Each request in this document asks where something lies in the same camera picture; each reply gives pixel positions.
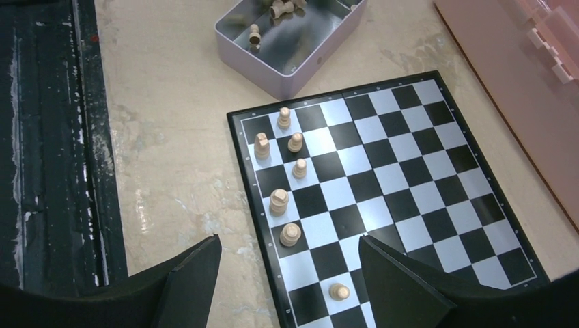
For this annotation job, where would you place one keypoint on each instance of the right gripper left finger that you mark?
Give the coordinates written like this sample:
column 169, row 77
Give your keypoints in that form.
column 175, row 293

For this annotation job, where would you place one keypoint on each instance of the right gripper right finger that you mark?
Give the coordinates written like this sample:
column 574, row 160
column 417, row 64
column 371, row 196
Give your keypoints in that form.
column 404, row 292

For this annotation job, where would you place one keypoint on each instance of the light wooden chess pawn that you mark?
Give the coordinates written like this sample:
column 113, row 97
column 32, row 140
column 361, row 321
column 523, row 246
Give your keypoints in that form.
column 290, row 234

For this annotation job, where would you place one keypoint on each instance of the light wooden chess piece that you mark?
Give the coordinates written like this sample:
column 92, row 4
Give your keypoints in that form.
column 279, row 200

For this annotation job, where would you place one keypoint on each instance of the light pawn column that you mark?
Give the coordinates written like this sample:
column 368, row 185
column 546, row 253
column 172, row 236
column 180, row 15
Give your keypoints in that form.
column 299, row 170
column 284, row 118
column 295, row 143

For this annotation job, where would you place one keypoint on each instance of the light wooden knight piece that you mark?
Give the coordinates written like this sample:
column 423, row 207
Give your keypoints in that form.
column 261, row 146

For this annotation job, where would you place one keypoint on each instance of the black white chess board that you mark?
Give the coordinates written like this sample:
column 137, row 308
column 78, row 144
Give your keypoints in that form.
column 395, row 160

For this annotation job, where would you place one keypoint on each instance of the light wooden chess pieces pile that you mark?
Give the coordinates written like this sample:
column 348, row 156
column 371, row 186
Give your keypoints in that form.
column 313, row 21

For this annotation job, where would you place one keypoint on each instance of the pink plastic storage box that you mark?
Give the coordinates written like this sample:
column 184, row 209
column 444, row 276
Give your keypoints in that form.
column 525, row 53

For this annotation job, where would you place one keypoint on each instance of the silver pink metal tin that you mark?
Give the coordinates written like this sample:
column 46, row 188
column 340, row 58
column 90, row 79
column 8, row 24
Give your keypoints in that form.
column 280, row 67

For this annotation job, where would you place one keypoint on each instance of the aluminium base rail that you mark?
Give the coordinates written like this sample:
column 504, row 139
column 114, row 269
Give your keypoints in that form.
column 61, row 229

